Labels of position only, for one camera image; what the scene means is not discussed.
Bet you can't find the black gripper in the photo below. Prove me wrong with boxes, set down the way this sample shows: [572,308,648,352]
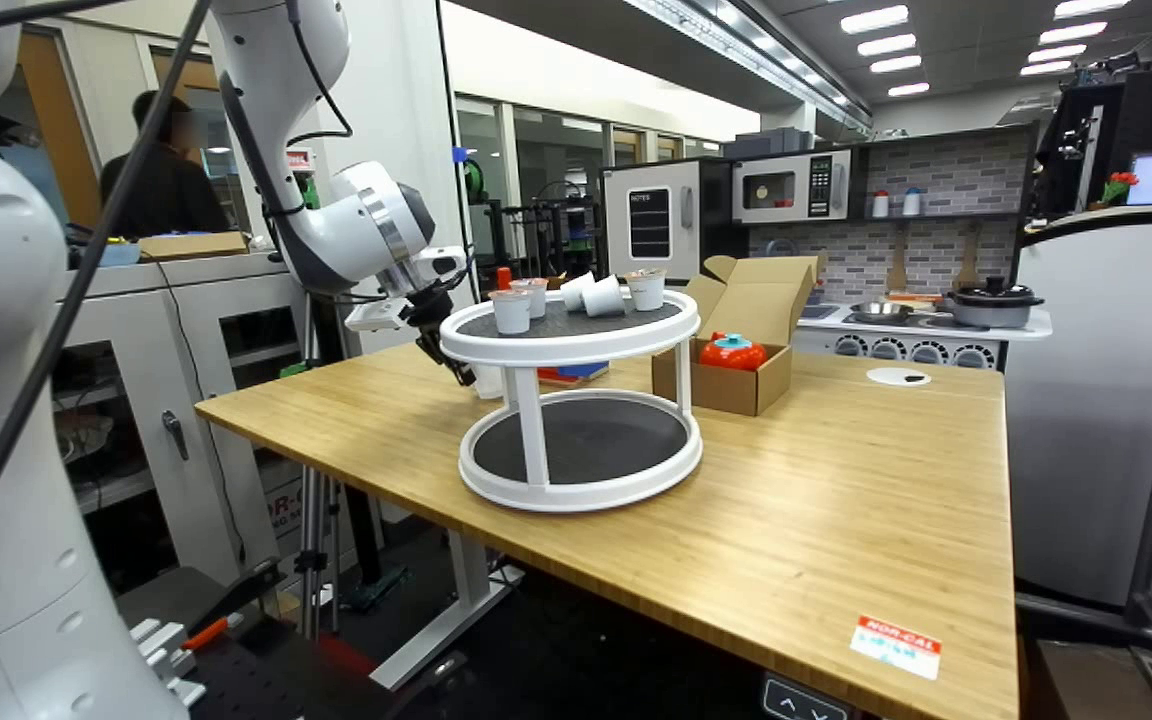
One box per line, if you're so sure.
[395,277,483,391]

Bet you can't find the white two-tier round stand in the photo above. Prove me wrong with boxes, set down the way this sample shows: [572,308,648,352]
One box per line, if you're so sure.
[435,282,710,518]

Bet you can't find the green black tripod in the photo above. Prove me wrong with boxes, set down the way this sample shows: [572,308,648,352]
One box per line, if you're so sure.
[291,282,390,646]

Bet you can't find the white paper cup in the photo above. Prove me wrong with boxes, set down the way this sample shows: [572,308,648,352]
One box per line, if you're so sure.
[552,268,606,311]
[582,277,636,325]

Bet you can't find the white plastic pod cup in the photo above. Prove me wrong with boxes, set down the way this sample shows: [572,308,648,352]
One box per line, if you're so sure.
[623,268,674,315]

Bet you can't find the white storage cabinet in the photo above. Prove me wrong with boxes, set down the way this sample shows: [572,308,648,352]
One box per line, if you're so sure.
[52,245,329,592]

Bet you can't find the white table leg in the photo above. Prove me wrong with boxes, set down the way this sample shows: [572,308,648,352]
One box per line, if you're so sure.
[364,523,529,694]

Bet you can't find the red plastic object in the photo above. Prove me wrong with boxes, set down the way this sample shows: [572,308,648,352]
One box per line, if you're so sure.
[697,328,778,377]

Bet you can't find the open cardboard box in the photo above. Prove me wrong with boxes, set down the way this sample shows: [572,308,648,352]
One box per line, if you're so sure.
[648,252,826,418]

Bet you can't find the seated person dark hair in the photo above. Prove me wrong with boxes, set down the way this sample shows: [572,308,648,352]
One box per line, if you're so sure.
[94,88,229,245]

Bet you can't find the white toy kitchen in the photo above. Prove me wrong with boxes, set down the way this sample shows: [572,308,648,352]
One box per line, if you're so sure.
[598,125,1057,380]

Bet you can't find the grey toy pan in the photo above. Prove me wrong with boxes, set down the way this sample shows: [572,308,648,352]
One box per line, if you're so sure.
[843,294,915,328]

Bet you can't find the black table control panel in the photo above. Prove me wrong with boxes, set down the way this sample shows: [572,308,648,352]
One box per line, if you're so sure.
[756,672,855,720]

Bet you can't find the red white warning sticker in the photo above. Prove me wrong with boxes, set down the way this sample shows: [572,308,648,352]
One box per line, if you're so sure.
[847,608,947,685]

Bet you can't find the rectangular ceiling light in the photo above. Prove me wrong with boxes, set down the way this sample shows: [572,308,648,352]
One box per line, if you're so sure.
[1049,0,1136,24]
[838,0,915,40]
[854,29,920,58]
[1031,15,1118,49]

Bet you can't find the black toy pot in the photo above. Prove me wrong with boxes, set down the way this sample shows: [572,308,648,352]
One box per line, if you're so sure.
[939,273,1049,335]

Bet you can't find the grey rounded partition panel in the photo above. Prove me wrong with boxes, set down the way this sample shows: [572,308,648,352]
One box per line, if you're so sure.
[1000,201,1152,621]

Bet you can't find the round table cable grommet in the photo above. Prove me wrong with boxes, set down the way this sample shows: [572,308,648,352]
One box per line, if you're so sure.
[866,362,936,391]

